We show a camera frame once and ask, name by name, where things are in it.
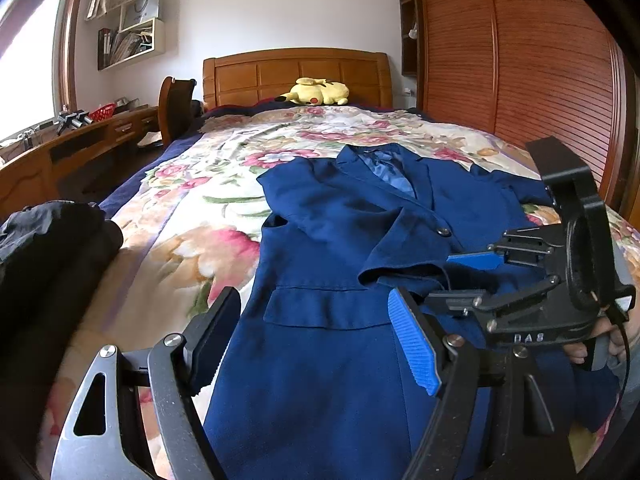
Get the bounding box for books on shelf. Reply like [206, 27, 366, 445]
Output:
[97, 27, 151, 68]

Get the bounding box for blue suit jacket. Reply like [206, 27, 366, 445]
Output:
[202, 142, 621, 480]

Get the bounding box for wooden open shelf unit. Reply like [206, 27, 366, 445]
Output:
[397, 0, 421, 78]

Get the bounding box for floral blanket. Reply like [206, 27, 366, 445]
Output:
[37, 105, 640, 480]

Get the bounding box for yellow plush toy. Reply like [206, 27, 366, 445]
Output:
[276, 76, 350, 107]

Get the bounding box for wooden desk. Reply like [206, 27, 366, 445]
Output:
[0, 105, 162, 216]

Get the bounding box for white paper bag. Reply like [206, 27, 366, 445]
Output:
[122, 0, 161, 31]

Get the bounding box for window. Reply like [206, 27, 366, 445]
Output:
[0, 0, 68, 141]

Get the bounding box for wooden bed headboard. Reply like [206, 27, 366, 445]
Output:
[202, 47, 393, 111]

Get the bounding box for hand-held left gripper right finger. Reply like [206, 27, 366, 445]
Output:
[387, 286, 576, 480]

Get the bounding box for wooden slatted wardrobe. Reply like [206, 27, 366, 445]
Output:
[417, 0, 631, 211]

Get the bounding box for person's right hand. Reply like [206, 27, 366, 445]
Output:
[564, 305, 640, 368]

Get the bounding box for wooden chair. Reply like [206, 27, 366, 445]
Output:
[159, 76, 199, 149]

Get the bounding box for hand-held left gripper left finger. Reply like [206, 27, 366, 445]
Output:
[50, 286, 243, 480]

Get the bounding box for white wall shelf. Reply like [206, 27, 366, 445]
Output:
[85, 0, 167, 72]

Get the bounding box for black device on desk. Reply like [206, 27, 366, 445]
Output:
[54, 108, 94, 136]

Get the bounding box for dark cloth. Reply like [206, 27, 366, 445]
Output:
[0, 200, 125, 411]

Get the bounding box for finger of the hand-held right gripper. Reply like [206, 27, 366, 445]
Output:
[446, 226, 571, 270]
[424, 274, 562, 333]

